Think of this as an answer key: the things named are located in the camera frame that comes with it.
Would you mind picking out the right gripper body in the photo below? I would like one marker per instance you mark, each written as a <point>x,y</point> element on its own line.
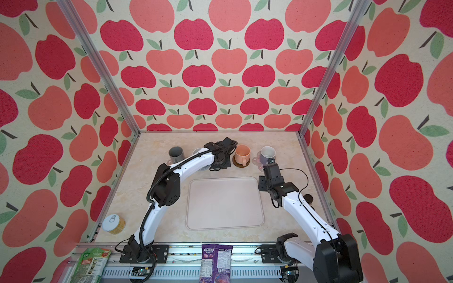
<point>263,185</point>

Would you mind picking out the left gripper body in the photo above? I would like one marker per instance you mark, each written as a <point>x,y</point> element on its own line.
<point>225,164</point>

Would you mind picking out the peach orange mug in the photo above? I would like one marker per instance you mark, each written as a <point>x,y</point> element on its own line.
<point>242,154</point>

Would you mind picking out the round brown wooden coaster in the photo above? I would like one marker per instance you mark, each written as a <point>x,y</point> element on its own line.
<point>239,165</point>

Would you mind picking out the white lilac handled mug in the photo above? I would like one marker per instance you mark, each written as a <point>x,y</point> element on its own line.
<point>267,153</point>

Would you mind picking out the grey mug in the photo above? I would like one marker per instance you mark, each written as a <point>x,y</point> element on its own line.
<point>176,154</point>

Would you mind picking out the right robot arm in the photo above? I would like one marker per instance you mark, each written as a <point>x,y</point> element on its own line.
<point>311,223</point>

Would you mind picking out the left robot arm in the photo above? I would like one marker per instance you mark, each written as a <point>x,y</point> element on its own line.
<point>165,191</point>

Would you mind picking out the translucent white tray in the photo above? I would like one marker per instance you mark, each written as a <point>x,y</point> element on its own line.
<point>224,203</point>

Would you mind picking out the purple snack bag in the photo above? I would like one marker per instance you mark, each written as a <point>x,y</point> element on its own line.
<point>216,263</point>

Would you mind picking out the yellow tin can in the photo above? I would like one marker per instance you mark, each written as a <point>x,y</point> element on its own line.
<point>113,224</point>

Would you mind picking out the green snack bag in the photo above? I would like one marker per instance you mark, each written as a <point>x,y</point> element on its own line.
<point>90,266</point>

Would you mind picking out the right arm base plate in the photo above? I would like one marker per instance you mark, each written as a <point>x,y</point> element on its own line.
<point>269,254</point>

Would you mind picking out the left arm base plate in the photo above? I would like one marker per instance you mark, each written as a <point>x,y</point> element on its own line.
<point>160,252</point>

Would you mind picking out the aluminium front rail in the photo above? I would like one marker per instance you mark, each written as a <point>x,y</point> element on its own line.
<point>335,261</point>

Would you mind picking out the aluminium corner frame post right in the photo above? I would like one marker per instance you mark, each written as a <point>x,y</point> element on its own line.
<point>352,24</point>

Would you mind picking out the aluminium corner frame post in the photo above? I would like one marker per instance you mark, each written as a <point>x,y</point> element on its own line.
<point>79,29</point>
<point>352,24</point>

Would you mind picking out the aluminium corner frame post left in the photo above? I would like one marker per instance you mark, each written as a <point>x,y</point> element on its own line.
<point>79,29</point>

